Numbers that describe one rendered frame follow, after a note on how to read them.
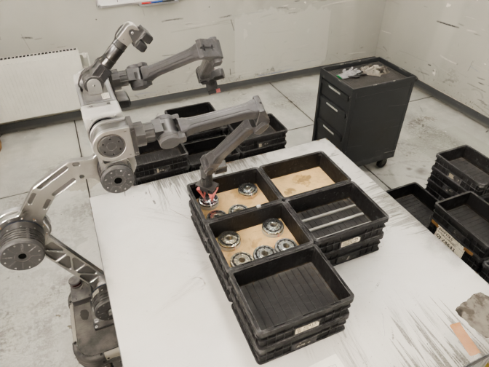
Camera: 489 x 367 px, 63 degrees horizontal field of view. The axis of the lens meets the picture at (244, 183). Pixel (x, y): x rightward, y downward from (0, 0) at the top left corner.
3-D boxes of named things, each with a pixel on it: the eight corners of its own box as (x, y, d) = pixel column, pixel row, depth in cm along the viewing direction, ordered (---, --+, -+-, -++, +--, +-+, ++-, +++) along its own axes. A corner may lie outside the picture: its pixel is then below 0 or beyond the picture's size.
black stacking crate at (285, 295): (258, 353, 144) (259, 336, 137) (229, 290, 165) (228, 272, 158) (350, 315, 156) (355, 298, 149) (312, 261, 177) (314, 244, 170)
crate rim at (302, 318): (258, 339, 138) (259, 336, 136) (228, 275, 159) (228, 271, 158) (355, 301, 150) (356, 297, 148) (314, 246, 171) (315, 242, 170)
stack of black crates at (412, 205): (447, 239, 278) (458, 215, 264) (413, 252, 269) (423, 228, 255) (407, 204, 307) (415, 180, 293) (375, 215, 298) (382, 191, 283)
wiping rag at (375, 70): (369, 79, 315) (370, 75, 313) (352, 68, 331) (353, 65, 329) (397, 73, 324) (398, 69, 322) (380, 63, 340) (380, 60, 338)
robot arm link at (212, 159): (252, 101, 158) (263, 124, 155) (263, 103, 162) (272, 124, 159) (196, 157, 186) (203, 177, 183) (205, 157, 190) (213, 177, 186)
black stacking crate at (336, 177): (281, 218, 199) (283, 200, 192) (257, 183, 221) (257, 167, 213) (348, 197, 211) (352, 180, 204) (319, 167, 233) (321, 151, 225)
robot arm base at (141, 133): (130, 144, 146) (124, 115, 138) (152, 139, 148) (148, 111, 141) (135, 156, 140) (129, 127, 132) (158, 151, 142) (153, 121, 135)
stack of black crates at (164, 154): (142, 215, 297) (132, 167, 269) (134, 191, 319) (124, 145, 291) (193, 201, 310) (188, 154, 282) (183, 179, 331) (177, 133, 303)
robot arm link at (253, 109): (265, 88, 152) (275, 109, 149) (260, 108, 165) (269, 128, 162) (150, 116, 142) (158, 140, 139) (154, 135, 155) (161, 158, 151)
